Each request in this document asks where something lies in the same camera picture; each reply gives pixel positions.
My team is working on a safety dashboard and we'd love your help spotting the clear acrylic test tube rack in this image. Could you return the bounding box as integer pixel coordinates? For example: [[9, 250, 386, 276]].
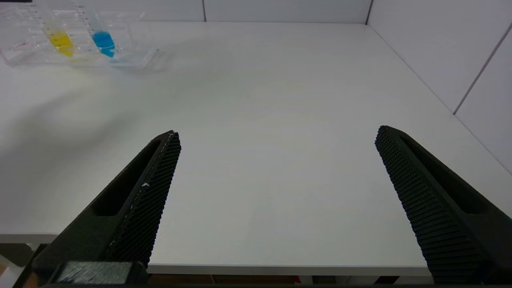
[[0, 5, 159, 69]]

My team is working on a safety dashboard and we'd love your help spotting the yellow pigment test tube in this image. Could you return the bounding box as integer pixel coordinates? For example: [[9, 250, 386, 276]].
[[37, 0, 75, 58]]

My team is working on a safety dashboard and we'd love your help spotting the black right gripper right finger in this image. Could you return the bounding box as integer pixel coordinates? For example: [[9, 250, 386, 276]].
[[374, 125, 512, 285]]

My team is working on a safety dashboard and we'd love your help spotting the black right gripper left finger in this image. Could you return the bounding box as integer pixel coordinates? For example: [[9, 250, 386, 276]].
[[31, 130, 182, 277]]

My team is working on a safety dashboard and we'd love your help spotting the blue pigment test tube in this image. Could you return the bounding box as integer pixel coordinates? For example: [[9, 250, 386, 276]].
[[71, 0, 116, 58]]

